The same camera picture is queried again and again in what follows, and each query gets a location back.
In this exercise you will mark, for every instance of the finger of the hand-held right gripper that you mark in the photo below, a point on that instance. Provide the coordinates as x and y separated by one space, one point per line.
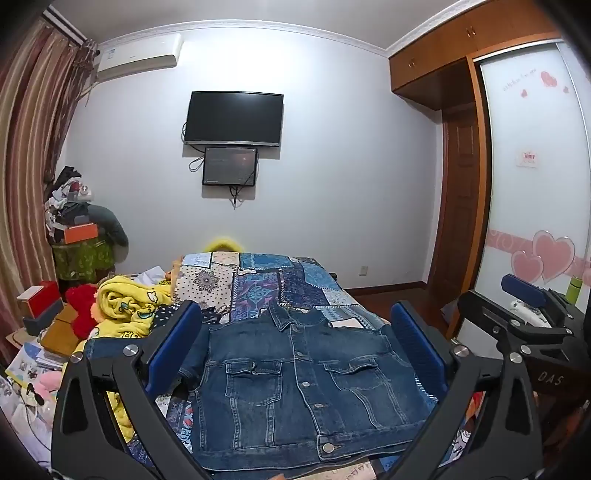
480 307
524 288

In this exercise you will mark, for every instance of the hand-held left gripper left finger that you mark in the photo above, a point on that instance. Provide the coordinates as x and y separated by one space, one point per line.
173 344

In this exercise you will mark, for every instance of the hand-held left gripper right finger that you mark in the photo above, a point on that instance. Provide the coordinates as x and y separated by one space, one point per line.
418 348

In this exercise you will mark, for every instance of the blue denim jacket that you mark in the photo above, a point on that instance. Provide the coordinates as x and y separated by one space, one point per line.
295 392

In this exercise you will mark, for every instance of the pile of mixed clothes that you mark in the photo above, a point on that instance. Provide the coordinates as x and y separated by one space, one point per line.
67 194

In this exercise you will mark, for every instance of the white appliance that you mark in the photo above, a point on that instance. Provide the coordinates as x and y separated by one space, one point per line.
531 314

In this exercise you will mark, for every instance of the green bottle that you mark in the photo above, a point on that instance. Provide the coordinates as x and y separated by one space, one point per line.
575 290

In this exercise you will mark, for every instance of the yellow printed blanket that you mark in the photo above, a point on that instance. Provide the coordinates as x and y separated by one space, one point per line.
120 300

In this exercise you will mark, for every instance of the white heart-print sliding door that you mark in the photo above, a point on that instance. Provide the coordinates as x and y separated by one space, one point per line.
535 207

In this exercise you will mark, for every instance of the red plush toy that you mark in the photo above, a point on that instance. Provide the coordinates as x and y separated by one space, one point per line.
81 309

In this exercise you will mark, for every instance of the brown wooden door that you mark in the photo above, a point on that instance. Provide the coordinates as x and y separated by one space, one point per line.
461 207

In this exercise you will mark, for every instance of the yellow pillow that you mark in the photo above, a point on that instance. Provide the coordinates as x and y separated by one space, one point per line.
224 244

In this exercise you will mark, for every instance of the brown cardboard box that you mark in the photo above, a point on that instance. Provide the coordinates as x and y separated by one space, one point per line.
60 334

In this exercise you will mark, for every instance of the green patterned cloth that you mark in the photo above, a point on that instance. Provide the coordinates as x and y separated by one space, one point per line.
83 261

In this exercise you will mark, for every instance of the grey storage box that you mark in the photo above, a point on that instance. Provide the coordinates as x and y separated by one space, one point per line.
44 318

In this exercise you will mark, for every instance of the pink plush toy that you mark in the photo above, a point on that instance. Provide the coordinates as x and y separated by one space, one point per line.
46 383

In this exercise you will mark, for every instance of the red and white box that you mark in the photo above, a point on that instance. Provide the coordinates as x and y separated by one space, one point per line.
39 295

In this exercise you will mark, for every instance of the orange box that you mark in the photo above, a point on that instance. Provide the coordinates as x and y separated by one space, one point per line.
81 233

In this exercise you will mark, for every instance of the pile of papers and books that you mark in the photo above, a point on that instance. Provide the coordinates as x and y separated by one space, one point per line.
23 374

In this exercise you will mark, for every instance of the small black monitor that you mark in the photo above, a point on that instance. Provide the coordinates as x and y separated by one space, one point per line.
230 166

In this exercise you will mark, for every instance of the striped brown curtain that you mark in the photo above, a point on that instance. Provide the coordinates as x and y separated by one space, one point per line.
32 138

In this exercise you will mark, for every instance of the wooden wardrobe cabinet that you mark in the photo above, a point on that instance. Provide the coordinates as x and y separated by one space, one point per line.
438 50

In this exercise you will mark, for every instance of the white air conditioner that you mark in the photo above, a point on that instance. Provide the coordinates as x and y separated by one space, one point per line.
138 53

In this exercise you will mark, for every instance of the black wall television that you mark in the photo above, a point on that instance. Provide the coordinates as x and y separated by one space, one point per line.
233 117

